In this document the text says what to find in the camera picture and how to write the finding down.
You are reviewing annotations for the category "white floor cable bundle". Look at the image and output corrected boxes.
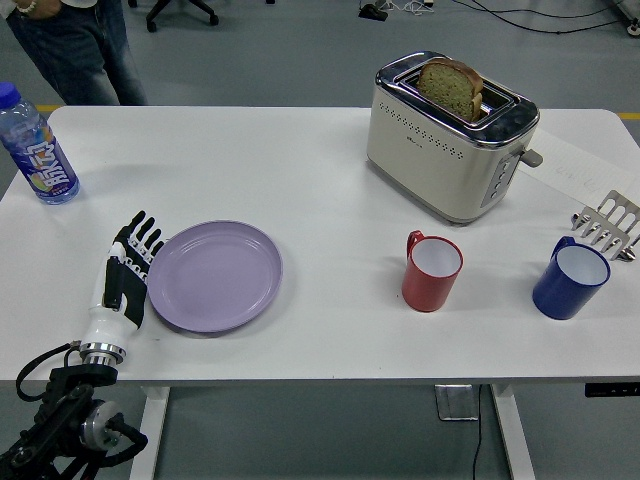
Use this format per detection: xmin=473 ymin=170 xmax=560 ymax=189
xmin=388 ymin=0 xmax=437 ymax=15

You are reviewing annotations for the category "red mug white inside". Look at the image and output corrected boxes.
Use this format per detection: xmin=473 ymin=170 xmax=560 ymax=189
xmin=402 ymin=229 xmax=465 ymax=314

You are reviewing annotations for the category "brown bread slice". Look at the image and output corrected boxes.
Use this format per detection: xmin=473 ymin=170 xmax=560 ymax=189
xmin=417 ymin=56 xmax=486 ymax=123

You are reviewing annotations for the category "white paper sheet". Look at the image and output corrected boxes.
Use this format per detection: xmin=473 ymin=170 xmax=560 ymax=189
xmin=517 ymin=124 xmax=634 ymax=207

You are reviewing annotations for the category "blue-label plastic drink bottle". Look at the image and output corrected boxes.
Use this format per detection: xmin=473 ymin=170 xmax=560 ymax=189
xmin=0 ymin=82 xmax=81 ymax=206

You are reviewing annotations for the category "blue mug white inside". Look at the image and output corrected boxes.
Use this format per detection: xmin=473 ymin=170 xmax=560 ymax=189
xmin=532 ymin=236 xmax=612 ymax=321

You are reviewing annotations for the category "black power cable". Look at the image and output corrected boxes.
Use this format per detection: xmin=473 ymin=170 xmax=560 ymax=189
xmin=468 ymin=384 xmax=487 ymax=480

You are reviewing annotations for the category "purple round plate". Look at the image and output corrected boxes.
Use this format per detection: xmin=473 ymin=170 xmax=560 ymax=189
xmin=146 ymin=220 xmax=285 ymax=335

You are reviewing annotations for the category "silver metal toast rack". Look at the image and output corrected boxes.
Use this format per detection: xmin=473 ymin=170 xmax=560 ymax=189
xmin=571 ymin=189 xmax=640 ymax=263

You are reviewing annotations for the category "white table leg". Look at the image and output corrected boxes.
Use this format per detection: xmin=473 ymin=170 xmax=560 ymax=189
xmin=128 ymin=384 xmax=172 ymax=480
xmin=489 ymin=383 xmax=537 ymax=480

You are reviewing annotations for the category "white background furniture foot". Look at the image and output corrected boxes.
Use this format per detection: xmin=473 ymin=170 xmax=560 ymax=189
xmin=615 ymin=0 xmax=640 ymax=37

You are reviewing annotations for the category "black floor cable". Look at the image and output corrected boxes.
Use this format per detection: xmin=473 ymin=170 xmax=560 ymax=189
xmin=469 ymin=0 xmax=640 ymax=37

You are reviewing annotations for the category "person's hand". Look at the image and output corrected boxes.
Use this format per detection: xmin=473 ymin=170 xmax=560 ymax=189
xmin=13 ymin=0 xmax=55 ymax=21

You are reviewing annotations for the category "black office chair base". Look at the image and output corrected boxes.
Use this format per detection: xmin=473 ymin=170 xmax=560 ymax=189
xmin=127 ymin=0 xmax=220 ymax=34

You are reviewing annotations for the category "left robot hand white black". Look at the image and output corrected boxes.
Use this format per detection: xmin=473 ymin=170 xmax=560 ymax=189
xmin=78 ymin=210 xmax=167 ymax=352

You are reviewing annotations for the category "black floor power strip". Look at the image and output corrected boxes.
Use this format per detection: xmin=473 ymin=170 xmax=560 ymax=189
xmin=358 ymin=3 xmax=389 ymax=23

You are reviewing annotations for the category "silver under-table control box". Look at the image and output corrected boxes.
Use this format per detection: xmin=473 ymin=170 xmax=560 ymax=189
xmin=433 ymin=383 xmax=481 ymax=422

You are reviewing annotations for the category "person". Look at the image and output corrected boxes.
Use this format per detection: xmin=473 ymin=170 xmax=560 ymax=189
xmin=0 ymin=0 xmax=150 ymax=108

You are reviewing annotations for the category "black table control panel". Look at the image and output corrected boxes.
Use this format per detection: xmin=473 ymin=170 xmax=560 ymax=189
xmin=585 ymin=382 xmax=640 ymax=399

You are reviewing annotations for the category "cream and chrome toaster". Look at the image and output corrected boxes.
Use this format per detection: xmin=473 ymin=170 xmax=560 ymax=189
xmin=366 ymin=49 xmax=544 ymax=227

